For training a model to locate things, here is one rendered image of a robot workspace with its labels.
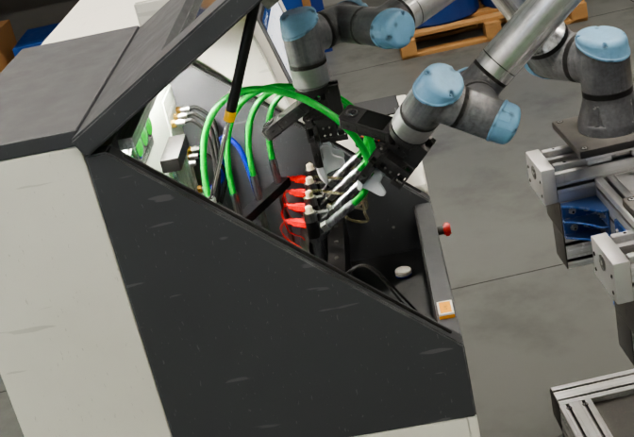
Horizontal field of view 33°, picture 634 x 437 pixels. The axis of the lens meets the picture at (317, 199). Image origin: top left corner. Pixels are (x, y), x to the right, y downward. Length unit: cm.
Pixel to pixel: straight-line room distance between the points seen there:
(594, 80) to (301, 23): 78
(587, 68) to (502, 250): 192
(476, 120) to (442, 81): 9
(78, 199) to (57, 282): 17
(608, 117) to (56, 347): 133
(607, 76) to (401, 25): 66
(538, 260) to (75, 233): 263
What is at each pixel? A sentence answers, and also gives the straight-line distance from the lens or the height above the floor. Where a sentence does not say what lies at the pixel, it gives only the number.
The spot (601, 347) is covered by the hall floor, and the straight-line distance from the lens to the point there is 372.
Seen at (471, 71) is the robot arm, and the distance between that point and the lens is 200.
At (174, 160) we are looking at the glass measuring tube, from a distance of 225.
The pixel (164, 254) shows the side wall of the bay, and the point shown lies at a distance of 194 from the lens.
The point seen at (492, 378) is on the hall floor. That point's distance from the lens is 363.
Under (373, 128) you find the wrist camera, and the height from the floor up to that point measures 135.
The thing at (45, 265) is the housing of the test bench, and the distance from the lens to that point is 199.
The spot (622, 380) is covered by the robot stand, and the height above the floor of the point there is 23.
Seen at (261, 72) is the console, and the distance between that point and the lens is 253.
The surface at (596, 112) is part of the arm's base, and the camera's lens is 259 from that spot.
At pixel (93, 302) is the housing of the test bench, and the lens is 201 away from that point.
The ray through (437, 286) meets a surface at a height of 95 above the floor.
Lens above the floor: 203
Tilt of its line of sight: 23 degrees down
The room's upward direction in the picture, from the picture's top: 13 degrees counter-clockwise
